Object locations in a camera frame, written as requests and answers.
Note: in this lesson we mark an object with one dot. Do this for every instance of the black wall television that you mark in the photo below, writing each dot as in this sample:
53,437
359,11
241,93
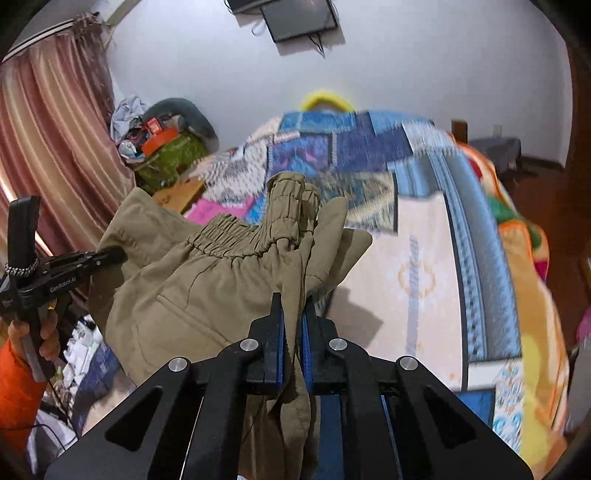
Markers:
245,6

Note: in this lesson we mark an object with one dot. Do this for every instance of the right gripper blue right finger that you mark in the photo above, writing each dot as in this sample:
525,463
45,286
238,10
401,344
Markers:
385,419

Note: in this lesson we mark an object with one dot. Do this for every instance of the striped pink window curtain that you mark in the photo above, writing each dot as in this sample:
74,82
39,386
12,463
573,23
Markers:
56,105

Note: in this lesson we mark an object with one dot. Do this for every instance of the white crumpled cloth pile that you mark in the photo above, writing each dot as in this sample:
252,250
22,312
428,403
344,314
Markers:
127,110

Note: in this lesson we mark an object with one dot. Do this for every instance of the olive khaki pants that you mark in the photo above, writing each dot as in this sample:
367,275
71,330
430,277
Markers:
189,290

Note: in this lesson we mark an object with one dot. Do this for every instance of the small black wall monitor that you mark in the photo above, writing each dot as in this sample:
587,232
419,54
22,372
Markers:
291,19

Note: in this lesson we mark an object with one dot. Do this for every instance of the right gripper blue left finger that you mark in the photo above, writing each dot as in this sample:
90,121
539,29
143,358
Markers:
186,420

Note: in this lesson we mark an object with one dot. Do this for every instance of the wooden lap desk board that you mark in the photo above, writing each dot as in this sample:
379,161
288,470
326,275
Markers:
181,195

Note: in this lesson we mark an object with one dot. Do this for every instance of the pink folded garment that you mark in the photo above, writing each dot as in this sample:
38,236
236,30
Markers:
203,211

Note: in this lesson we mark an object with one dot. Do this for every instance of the yellow curved foam pillow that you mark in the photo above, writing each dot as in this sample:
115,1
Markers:
326,99

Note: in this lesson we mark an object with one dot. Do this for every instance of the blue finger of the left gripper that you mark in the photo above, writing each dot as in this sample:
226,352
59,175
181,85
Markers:
99,258

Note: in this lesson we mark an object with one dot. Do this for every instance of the orange box in basket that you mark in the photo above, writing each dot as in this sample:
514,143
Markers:
155,142

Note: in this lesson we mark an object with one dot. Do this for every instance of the orange fleece blanket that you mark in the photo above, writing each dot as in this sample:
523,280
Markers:
543,345

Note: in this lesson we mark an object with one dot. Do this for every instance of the patchwork patterned bed quilt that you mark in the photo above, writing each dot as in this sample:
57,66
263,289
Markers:
435,282

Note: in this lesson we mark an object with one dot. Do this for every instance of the grey backpack on floor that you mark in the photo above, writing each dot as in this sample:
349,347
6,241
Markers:
503,152

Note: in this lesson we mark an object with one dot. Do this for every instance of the person's left hand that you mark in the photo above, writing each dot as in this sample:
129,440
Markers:
50,347

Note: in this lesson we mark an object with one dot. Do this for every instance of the orange jacket sleeve forearm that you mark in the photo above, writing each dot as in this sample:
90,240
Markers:
20,400

